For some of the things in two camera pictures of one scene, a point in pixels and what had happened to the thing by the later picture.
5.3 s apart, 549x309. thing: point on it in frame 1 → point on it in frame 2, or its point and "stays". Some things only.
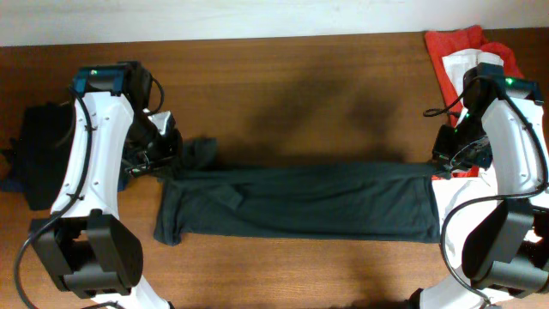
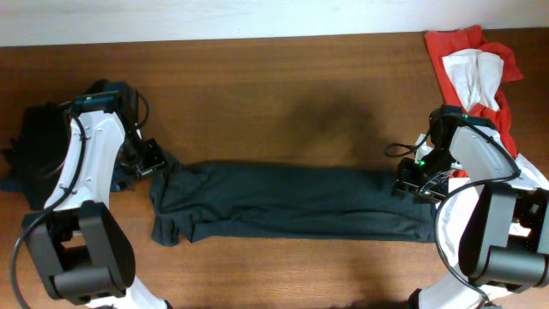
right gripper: [442, 153] → [404, 176]
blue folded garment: [12, 185] stays
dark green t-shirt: [343, 201] stays
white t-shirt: [451, 194] stays
